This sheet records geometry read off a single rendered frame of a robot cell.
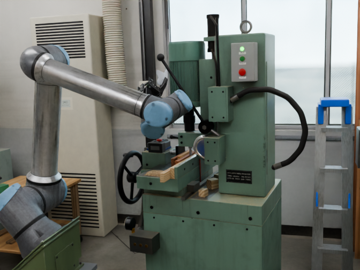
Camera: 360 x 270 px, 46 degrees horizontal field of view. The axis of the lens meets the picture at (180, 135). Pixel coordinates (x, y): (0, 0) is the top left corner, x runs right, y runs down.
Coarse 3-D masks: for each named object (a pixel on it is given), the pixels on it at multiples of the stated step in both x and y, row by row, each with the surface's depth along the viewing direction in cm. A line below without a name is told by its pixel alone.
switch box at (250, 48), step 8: (232, 48) 178; (248, 48) 176; (256, 48) 178; (232, 56) 179; (240, 56) 178; (248, 56) 176; (256, 56) 178; (232, 64) 179; (248, 64) 177; (256, 64) 179; (232, 72) 180; (248, 72) 177; (256, 72) 179; (232, 80) 181; (240, 80) 179; (248, 80) 178; (256, 80) 180
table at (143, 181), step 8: (152, 168) 210; (160, 168) 209; (168, 168) 209; (208, 168) 225; (144, 176) 196; (152, 176) 195; (184, 176) 196; (192, 176) 205; (144, 184) 196; (152, 184) 194; (160, 184) 193; (168, 184) 191; (176, 184) 189; (184, 184) 196
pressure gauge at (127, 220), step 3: (126, 219) 202; (129, 219) 202; (132, 219) 203; (126, 222) 201; (129, 222) 201; (132, 222) 203; (135, 222) 205; (126, 225) 201; (129, 225) 200; (132, 225) 203; (135, 225) 205; (126, 228) 202; (129, 228) 201; (132, 228) 203; (132, 231) 203
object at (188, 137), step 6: (180, 132) 210; (186, 132) 209; (192, 132) 208; (198, 132) 207; (180, 138) 210; (186, 138) 209; (192, 138) 208; (180, 144) 211; (186, 144) 209; (192, 144) 208
